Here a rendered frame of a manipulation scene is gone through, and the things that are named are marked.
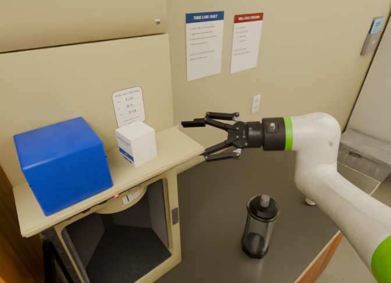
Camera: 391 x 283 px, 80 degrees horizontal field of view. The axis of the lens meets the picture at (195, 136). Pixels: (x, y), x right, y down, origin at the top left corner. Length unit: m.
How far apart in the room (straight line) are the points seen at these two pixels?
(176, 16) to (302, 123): 0.63
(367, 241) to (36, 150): 0.51
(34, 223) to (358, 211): 0.52
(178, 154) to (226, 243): 0.62
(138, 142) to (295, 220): 0.87
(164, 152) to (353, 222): 0.36
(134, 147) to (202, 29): 0.78
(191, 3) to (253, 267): 1.02
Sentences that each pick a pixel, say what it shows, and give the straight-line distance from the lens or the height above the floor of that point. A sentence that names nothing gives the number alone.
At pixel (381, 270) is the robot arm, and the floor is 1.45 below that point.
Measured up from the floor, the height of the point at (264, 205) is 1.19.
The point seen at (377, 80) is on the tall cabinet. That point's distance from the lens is 3.24.
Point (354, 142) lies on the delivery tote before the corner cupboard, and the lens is 3.15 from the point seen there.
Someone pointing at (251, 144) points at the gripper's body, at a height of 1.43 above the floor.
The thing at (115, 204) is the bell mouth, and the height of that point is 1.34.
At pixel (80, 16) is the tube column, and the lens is 0.42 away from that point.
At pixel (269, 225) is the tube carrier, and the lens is 0.86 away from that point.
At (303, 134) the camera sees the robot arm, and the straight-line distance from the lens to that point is 0.65.
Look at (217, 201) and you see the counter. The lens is 1.14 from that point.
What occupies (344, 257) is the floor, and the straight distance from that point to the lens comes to 2.38.
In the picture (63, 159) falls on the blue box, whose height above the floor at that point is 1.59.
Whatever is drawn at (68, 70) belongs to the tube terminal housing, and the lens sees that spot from 0.43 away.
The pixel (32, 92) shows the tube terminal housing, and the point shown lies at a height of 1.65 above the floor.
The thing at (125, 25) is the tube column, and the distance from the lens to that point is 0.45.
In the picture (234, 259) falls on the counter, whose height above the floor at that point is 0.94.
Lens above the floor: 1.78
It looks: 32 degrees down
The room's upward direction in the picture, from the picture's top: straight up
